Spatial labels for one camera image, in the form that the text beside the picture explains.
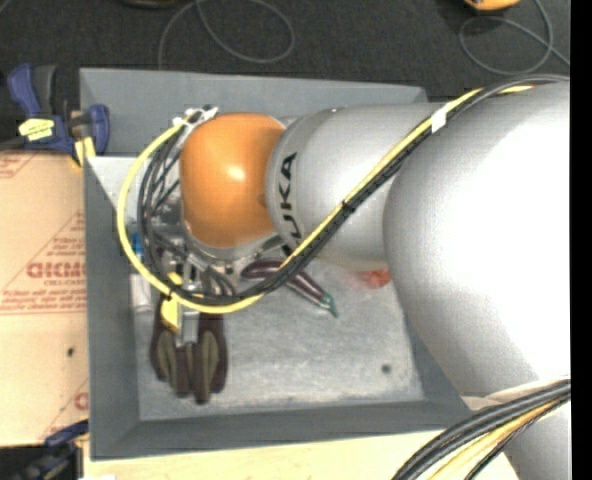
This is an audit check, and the dark brown and olive glove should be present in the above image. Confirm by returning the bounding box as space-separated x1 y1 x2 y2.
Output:
148 310 228 406

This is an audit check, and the white cylindrical object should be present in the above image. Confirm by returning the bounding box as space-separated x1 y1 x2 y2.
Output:
129 272 153 315

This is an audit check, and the grey metal bin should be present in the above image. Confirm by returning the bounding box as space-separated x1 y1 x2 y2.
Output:
78 67 473 460

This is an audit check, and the brown cardboard board red print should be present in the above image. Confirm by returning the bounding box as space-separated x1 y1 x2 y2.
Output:
0 149 92 450

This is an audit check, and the orange-red small object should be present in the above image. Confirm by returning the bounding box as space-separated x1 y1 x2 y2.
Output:
348 269 393 289

